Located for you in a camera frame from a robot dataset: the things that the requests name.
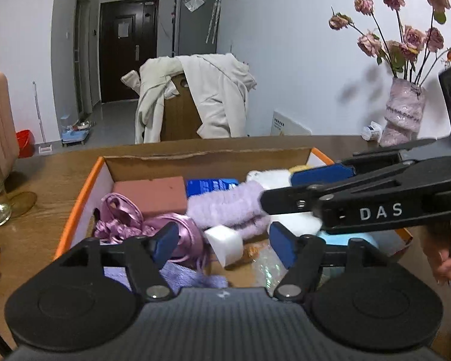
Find blue tissue packet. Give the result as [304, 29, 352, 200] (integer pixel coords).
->
[185, 178, 240, 199]

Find white medicine bottle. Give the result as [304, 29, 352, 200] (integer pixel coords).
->
[361, 121, 383, 141]

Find orange cardboard box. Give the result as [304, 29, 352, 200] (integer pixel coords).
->
[54, 147, 414, 267]

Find white broom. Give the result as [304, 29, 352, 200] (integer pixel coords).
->
[32, 81, 53, 155]

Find purple fluffy headband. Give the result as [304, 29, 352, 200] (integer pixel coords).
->
[186, 180, 271, 239]

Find pink sponge block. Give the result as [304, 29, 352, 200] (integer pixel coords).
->
[113, 176, 189, 219]

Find white foam cylinder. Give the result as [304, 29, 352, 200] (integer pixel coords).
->
[204, 224, 245, 267]

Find light blue fluffy cloth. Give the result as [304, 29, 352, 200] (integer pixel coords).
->
[318, 231, 380, 251]

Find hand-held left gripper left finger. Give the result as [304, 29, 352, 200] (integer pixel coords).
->
[58, 221, 181, 301]

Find beige coat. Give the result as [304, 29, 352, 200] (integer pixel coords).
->
[121, 53, 257, 144]

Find crinkled clear plastic wrap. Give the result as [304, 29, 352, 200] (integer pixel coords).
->
[250, 246, 288, 290]

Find pink textured vase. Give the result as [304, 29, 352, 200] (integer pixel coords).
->
[379, 78, 426, 148]

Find dark entrance door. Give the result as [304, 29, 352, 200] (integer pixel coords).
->
[99, 0, 160, 103]

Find blue pet feeder stand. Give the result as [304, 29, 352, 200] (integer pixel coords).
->
[60, 115, 93, 147]

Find striped umbrella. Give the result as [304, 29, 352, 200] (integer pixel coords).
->
[206, 0, 223, 44]

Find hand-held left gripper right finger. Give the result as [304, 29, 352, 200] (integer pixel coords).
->
[268, 221, 393, 302]

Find person's right hand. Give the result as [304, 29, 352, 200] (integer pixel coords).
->
[421, 214, 451, 285]

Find red plastic basin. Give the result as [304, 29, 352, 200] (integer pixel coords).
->
[16, 130, 35, 158]

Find grey interior door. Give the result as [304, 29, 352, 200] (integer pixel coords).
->
[73, 0, 94, 117]

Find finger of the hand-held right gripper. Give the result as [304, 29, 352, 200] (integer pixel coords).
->
[290, 138, 438, 188]
[261, 156, 451, 216]

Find grey refrigerator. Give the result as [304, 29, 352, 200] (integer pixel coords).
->
[172, 0, 222, 57]

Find dried pink roses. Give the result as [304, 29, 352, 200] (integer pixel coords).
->
[329, 0, 451, 83]

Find brown wooden chair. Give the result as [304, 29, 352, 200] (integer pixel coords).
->
[161, 73, 204, 141]

